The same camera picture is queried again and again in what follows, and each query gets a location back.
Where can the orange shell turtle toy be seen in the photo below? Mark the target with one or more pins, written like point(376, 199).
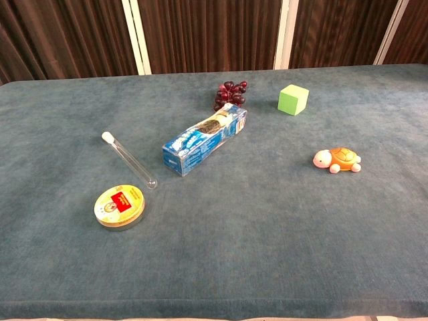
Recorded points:
point(342, 158)

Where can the blue printed cardboard box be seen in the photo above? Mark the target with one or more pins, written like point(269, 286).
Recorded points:
point(200, 140)

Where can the dark red grape bunch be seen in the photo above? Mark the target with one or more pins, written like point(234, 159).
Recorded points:
point(230, 94)

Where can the blue felt table cloth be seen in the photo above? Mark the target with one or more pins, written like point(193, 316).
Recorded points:
point(234, 240)

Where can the clear test tube white cap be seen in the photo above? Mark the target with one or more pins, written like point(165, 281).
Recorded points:
point(128, 158)

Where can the green foam cube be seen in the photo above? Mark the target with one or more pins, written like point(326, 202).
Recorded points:
point(291, 100)

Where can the round yellow tin red label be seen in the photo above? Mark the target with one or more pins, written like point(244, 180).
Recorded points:
point(118, 205)

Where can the brown slatted partition panel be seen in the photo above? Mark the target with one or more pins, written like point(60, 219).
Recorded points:
point(341, 33)
point(414, 36)
point(67, 36)
point(210, 33)

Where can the white partition frame post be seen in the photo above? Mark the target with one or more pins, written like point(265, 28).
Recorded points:
point(137, 36)
point(287, 33)
point(391, 33)

